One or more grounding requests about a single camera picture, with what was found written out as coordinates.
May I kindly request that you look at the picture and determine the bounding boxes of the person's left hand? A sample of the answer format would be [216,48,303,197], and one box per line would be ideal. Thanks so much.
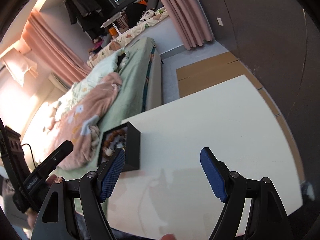
[25,174,57,229]

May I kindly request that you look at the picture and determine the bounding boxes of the floral pillow row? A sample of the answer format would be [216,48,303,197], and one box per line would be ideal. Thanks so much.
[86,7,169,69]

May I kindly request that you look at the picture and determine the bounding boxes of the bed with green sheet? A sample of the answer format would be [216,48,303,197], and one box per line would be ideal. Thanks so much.
[31,37,156,168]

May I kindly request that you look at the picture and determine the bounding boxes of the black jewelry box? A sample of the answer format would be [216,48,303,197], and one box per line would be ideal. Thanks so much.
[97,122,140,172]

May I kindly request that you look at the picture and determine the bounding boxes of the white wall switch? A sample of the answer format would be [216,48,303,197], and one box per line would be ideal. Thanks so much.
[216,17,223,27]

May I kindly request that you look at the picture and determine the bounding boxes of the black cable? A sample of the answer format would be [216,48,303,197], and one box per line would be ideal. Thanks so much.
[0,117,38,196]

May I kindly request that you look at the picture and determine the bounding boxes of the pink curtain by window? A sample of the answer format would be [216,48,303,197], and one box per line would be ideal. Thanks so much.
[22,10,91,86]

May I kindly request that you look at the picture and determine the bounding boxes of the pink curtain by wall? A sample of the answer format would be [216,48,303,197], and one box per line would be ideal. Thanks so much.
[161,0,214,50]

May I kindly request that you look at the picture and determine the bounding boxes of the pink floral blanket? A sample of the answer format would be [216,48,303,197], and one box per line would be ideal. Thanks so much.
[39,72,122,170]

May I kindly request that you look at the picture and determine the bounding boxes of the dark hanging clothes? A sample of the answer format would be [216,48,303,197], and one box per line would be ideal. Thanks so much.
[65,0,114,36]

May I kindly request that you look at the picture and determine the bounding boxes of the flat cardboard sheet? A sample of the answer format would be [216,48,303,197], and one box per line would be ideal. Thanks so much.
[176,52,305,183]

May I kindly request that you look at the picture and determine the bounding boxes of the brown rudraksha bead bracelet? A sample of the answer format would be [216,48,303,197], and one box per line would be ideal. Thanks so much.
[101,128,128,158]

